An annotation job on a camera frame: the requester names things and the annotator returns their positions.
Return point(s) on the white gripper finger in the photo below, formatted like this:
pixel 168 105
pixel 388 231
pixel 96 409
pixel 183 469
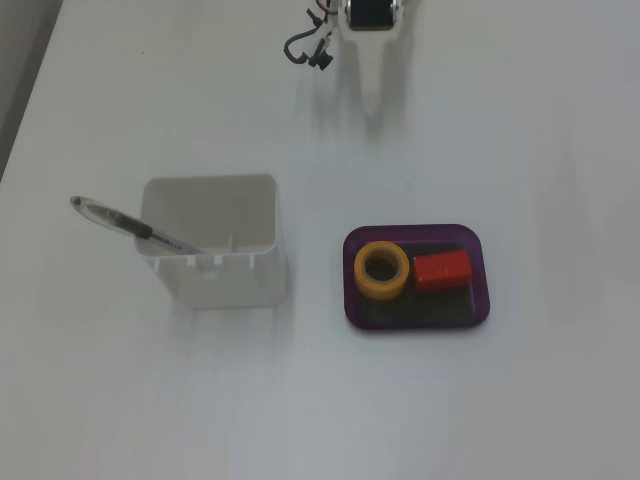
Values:
pixel 372 60

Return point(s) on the yellow masking tape roll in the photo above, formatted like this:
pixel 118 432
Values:
pixel 380 292

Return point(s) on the white square plastic container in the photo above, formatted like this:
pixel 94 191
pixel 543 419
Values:
pixel 235 285

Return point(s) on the purple metal tray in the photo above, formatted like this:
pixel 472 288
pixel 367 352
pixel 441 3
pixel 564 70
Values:
pixel 482 280

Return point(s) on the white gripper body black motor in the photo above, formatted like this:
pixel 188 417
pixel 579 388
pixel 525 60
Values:
pixel 370 14

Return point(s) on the red rectangular cube block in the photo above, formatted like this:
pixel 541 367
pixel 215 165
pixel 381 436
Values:
pixel 442 272

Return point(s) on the black ballpoint pen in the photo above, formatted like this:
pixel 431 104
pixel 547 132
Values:
pixel 125 222

